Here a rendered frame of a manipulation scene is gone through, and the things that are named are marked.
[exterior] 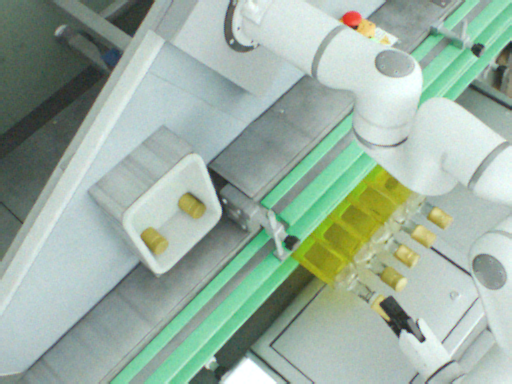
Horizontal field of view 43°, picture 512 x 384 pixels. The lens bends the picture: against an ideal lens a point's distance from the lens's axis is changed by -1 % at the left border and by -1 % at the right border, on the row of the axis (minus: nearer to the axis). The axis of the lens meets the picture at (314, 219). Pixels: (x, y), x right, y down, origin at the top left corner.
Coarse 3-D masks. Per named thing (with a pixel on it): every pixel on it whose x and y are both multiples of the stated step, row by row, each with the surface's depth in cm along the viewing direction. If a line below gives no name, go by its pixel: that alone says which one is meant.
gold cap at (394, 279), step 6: (384, 270) 130; (390, 270) 129; (384, 276) 129; (390, 276) 128; (396, 276) 128; (402, 276) 128; (384, 282) 130; (390, 282) 128; (396, 282) 127; (402, 282) 128; (396, 288) 128; (402, 288) 129
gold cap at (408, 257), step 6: (402, 246) 132; (396, 252) 132; (402, 252) 131; (408, 252) 131; (414, 252) 132; (396, 258) 133; (402, 258) 131; (408, 258) 131; (414, 258) 131; (408, 264) 131; (414, 264) 132
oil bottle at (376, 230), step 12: (348, 204) 136; (360, 204) 136; (348, 216) 135; (360, 216) 135; (372, 216) 135; (360, 228) 133; (372, 228) 133; (384, 228) 133; (372, 240) 132; (384, 240) 133
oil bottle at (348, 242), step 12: (336, 216) 135; (324, 228) 134; (336, 228) 134; (348, 228) 133; (324, 240) 134; (336, 240) 132; (348, 240) 132; (360, 240) 132; (348, 252) 131; (360, 252) 131; (372, 252) 131; (360, 264) 131
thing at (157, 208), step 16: (192, 160) 108; (176, 176) 120; (192, 176) 117; (208, 176) 114; (160, 192) 118; (176, 192) 122; (192, 192) 124; (208, 192) 118; (128, 208) 104; (144, 208) 117; (160, 208) 121; (176, 208) 126; (208, 208) 125; (128, 224) 104; (144, 224) 120; (160, 224) 124; (176, 224) 125; (192, 224) 125; (208, 224) 125; (176, 240) 124; (192, 240) 124; (144, 256) 114; (160, 256) 122; (176, 256) 122; (160, 272) 120
